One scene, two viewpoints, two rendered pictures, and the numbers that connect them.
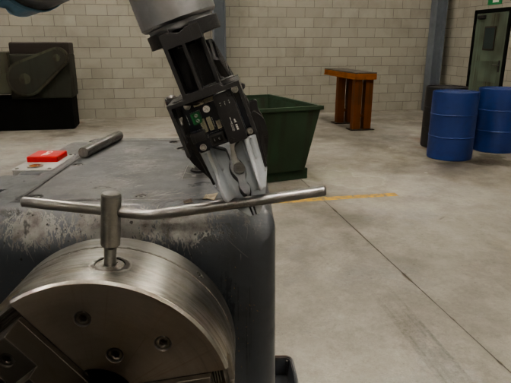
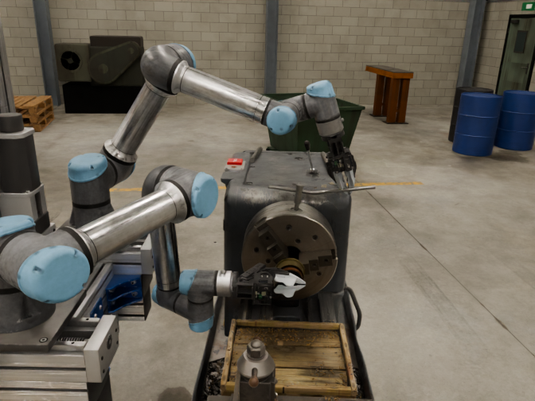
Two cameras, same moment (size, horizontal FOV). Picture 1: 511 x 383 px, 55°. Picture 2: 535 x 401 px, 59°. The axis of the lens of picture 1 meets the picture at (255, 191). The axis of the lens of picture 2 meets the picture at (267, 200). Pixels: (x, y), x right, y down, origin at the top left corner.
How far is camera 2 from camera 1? 99 cm
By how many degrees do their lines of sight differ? 4
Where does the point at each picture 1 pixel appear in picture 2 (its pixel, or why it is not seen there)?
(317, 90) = (358, 84)
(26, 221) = (251, 193)
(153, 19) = (326, 133)
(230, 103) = (347, 159)
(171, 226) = (310, 197)
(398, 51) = (435, 49)
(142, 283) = (309, 216)
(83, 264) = (287, 209)
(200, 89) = (339, 155)
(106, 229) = (298, 197)
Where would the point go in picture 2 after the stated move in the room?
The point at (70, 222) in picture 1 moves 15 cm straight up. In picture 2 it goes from (269, 194) to (271, 152)
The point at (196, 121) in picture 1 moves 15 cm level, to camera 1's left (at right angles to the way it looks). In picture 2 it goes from (336, 164) to (286, 162)
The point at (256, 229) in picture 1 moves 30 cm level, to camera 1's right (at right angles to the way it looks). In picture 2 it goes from (345, 200) to (431, 204)
